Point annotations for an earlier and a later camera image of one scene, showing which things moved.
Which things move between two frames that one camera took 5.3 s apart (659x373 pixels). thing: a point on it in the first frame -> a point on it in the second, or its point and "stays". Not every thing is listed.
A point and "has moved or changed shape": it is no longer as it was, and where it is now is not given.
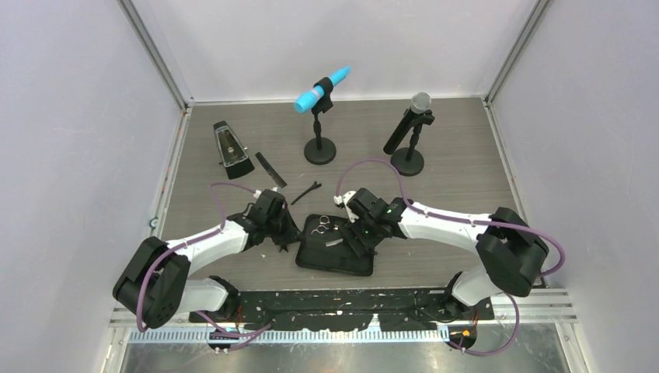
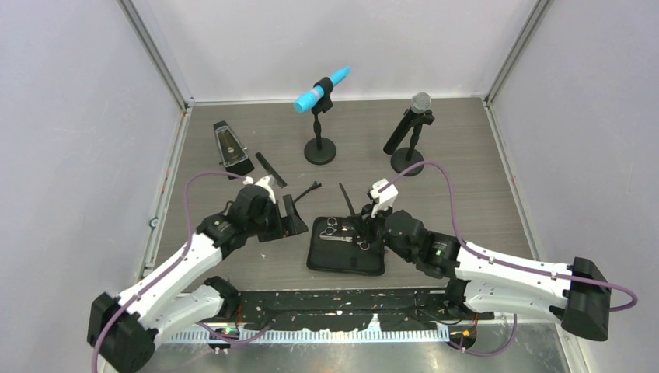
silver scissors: x=325 y=224 -> x=332 y=233
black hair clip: x=314 y=186 stays
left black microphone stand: x=321 y=151 stays
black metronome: x=233 y=155 stays
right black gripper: x=352 y=231 stays
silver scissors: x=333 y=242 has moved or changed shape
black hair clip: x=283 y=243 -> x=351 y=209
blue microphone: x=307 y=99 stays
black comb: x=277 y=178 stays
